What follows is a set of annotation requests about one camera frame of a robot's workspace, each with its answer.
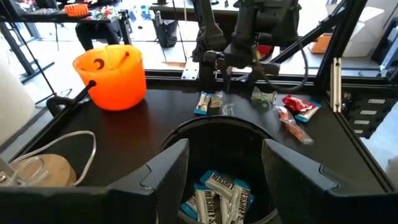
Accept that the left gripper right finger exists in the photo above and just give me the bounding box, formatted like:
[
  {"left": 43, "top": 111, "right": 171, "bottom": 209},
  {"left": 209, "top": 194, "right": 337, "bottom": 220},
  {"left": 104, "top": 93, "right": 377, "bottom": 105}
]
[{"left": 261, "top": 139, "right": 398, "bottom": 224}]

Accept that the white shade table lamp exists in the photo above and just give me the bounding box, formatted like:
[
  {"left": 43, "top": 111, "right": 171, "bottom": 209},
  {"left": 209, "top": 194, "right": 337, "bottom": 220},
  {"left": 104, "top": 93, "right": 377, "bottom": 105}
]
[{"left": 0, "top": 67, "right": 78, "bottom": 188}]

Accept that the red Skittles packet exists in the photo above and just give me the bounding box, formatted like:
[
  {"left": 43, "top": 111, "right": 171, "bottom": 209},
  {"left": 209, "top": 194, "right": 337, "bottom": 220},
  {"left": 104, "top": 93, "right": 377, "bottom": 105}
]
[{"left": 282, "top": 95, "right": 318, "bottom": 113}]

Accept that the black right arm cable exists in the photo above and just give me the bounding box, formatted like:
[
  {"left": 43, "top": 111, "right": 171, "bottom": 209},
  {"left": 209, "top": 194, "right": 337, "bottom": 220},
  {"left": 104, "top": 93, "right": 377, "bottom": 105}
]
[{"left": 264, "top": 40, "right": 308, "bottom": 93}]

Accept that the black labelled panel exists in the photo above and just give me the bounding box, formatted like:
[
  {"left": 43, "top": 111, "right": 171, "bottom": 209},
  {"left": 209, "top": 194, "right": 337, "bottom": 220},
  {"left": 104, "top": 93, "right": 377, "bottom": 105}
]
[{"left": 340, "top": 93, "right": 398, "bottom": 139}]

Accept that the black jack-o'-lantern bucket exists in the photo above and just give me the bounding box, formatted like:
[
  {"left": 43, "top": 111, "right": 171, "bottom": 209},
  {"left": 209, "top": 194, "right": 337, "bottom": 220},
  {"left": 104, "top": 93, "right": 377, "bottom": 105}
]
[{"left": 157, "top": 115, "right": 280, "bottom": 224}]

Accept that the person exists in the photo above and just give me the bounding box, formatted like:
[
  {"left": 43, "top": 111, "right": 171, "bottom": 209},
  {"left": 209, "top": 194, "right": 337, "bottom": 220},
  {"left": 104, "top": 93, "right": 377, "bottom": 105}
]
[{"left": 74, "top": 0, "right": 123, "bottom": 52}]

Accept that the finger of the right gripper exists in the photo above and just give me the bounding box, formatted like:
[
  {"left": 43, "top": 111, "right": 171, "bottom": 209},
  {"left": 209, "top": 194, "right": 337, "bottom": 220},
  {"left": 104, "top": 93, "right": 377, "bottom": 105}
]
[
  {"left": 248, "top": 63, "right": 280, "bottom": 91},
  {"left": 217, "top": 57, "right": 233, "bottom": 94}
]

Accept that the black tripod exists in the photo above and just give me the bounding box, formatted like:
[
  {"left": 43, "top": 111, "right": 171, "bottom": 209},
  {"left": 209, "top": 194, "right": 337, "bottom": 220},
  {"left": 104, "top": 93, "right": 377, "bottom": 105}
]
[{"left": 0, "top": 21, "right": 73, "bottom": 103}]

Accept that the orange jack-o'-lantern bucket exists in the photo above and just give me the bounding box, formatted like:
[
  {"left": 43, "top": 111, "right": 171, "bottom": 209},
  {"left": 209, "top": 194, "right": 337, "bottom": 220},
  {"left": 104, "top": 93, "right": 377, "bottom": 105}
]
[{"left": 72, "top": 44, "right": 147, "bottom": 112}]

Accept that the silver frame bracket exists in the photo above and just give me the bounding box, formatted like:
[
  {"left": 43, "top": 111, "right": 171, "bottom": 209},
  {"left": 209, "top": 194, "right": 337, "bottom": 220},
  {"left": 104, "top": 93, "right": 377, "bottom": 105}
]
[{"left": 330, "top": 57, "right": 342, "bottom": 113}]

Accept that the black desk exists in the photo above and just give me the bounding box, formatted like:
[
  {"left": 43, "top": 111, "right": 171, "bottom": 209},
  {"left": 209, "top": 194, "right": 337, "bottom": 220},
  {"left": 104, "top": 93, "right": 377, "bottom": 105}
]
[{"left": 0, "top": 0, "right": 131, "bottom": 47}]

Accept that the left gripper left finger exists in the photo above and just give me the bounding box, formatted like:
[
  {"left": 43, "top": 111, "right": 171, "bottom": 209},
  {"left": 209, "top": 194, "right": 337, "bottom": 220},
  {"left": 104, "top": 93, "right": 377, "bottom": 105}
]
[{"left": 0, "top": 138, "right": 190, "bottom": 224}]

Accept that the white blue Hershey's bar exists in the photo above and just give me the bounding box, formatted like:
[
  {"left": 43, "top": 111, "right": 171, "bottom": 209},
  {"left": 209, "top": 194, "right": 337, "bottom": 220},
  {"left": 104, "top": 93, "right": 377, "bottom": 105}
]
[
  {"left": 219, "top": 194, "right": 234, "bottom": 224},
  {"left": 180, "top": 192, "right": 200, "bottom": 221},
  {"left": 198, "top": 170, "right": 252, "bottom": 200},
  {"left": 194, "top": 188, "right": 217, "bottom": 224},
  {"left": 194, "top": 91, "right": 213, "bottom": 116},
  {"left": 294, "top": 101, "right": 322, "bottom": 123},
  {"left": 231, "top": 183, "right": 253, "bottom": 224}
]

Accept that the orange box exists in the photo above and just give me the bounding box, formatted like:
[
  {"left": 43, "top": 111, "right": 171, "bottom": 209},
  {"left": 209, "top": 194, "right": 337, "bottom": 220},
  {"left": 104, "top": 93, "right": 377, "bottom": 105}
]
[{"left": 309, "top": 33, "right": 333, "bottom": 55}]

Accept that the white box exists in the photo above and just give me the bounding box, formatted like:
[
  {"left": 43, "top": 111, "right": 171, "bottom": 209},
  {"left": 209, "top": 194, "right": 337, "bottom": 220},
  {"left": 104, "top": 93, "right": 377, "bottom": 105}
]
[{"left": 341, "top": 6, "right": 386, "bottom": 58}]

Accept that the green clear wrapped candy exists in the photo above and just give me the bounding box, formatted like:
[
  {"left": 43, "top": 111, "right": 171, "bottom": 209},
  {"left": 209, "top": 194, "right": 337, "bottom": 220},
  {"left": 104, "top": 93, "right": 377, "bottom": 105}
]
[{"left": 250, "top": 86, "right": 278, "bottom": 109}]

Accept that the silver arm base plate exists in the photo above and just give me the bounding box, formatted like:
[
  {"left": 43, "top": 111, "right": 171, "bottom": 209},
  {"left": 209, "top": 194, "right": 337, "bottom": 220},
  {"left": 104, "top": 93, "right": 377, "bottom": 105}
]
[{"left": 181, "top": 57, "right": 200, "bottom": 81}]

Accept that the black bin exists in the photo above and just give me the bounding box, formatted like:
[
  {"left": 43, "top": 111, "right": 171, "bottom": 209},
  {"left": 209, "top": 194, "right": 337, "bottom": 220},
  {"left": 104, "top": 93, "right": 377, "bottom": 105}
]
[{"left": 152, "top": 18, "right": 178, "bottom": 49}]

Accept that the white lamp cable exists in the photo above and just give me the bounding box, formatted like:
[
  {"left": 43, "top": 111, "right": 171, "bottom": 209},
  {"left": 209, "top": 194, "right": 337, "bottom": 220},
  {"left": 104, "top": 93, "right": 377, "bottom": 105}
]
[{"left": 8, "top": 130, "right": 97, "bottom": 187}]

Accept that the orange ridged item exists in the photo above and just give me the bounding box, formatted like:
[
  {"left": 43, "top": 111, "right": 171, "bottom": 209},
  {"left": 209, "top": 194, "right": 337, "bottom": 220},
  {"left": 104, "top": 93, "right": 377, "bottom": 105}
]
[{"left": 64, "top": 2, "right": 90, "bottom": 18}]

